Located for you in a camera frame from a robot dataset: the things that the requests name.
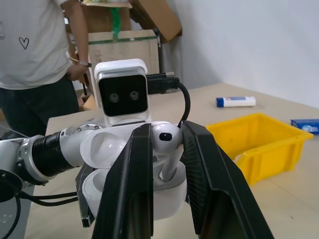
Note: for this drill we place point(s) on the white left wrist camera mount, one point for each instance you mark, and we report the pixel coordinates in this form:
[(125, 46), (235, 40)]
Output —
[(122, 97)]

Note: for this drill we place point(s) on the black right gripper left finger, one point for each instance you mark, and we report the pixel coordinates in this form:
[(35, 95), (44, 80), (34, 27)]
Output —
[(129, 179)]

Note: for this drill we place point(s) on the white earbud charging case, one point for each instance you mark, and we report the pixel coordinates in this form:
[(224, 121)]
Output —
[(172, 199)]

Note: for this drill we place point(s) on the yellow plastic bin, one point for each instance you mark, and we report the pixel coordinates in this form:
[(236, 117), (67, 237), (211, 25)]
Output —
[(261, 139)]

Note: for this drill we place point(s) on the silver robot body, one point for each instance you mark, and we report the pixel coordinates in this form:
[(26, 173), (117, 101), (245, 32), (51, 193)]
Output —
[(12, 219)]

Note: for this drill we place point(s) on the person in white shirt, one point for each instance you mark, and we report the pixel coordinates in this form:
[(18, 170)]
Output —
[(32, 49)]

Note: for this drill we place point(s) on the person left hand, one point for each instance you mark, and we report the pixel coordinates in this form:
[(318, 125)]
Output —
[(77, 72)]

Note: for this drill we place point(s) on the white tube with blue cap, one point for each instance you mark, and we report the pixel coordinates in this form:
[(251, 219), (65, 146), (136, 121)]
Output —
[(236, 101)]

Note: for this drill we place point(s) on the large brown cardboard box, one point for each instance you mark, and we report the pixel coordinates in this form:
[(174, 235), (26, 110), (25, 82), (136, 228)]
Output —
[(129, 49)]

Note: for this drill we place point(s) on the blue and white box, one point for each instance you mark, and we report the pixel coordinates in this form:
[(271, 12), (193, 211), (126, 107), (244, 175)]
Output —
[(306, 125)]

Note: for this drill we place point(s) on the white earbud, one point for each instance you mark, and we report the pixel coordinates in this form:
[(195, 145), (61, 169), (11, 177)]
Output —
[(165, 147)]

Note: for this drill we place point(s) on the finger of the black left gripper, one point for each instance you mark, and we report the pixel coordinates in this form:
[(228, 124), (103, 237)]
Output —
[(83, 209)]

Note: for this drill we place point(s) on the small brown cardboard box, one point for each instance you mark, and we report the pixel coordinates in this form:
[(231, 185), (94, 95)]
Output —
[(87, 102)]

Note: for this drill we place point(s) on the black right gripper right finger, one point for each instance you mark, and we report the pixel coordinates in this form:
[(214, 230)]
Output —
[(214, 174)]

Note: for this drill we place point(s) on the open brown cardboard box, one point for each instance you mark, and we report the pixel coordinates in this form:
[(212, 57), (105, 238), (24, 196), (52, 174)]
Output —
[(159, 17)]

